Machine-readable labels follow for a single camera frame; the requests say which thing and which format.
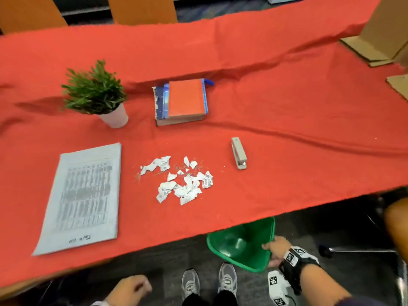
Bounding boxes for person's right hand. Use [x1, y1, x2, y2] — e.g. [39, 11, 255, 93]
[261, 235, 293, 268]

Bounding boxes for person's left hand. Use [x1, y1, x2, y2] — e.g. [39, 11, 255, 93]
[104, 275, 153, 306]

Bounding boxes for green plastic bin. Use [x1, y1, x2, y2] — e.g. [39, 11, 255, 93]
[206, 216, 276, 273]

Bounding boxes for pile of printed papers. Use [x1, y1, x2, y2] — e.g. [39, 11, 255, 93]
[31, 142, 122, 257]

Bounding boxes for heap of torn paper scraps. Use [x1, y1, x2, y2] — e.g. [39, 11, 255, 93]
[139, 155, 214, 207]

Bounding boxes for person's right forearm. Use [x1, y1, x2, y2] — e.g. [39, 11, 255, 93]
[299, 264, 351, 306]

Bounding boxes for grey shoe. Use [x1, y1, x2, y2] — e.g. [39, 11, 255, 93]
[218, 263, 238, 297]
[181, 268, 201, 300]

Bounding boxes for black trousers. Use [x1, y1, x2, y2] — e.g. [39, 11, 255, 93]
[181, 289, 240, 306]

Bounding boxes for navy sweatshirt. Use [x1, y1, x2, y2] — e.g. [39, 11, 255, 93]
[336, 295, 388, 306]

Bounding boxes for white stapler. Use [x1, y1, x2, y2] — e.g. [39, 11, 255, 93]
[231, 136, 248, 170]

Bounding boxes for orange chair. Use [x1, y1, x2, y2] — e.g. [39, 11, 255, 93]
[107, 0, 179, 26]
[0, 0, 68, 35]
[318, 195, 408, 306]

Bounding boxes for red tablecloth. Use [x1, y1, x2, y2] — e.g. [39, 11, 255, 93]
[0, 0, 408, 289]

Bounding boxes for orange notebook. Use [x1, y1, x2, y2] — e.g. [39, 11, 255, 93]
[168, 79, 206, 118]

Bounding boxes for dark blue worn book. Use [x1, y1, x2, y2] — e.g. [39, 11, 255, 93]
[152, 85, 206, 127]

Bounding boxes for flat cardboard piece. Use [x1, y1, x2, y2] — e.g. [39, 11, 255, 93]
[386, 74, 408, 102]

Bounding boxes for green plant in white pot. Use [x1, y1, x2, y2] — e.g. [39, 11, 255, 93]
[61, 59, 129, 129]

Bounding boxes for brown cardboard box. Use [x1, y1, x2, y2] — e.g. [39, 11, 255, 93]
[339, 0, 408, 68]

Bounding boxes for black sofa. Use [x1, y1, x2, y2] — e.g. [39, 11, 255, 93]
[52, 0, 267, 17]

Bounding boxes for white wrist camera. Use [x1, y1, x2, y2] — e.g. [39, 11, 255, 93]
[267, 270, 292, 306]

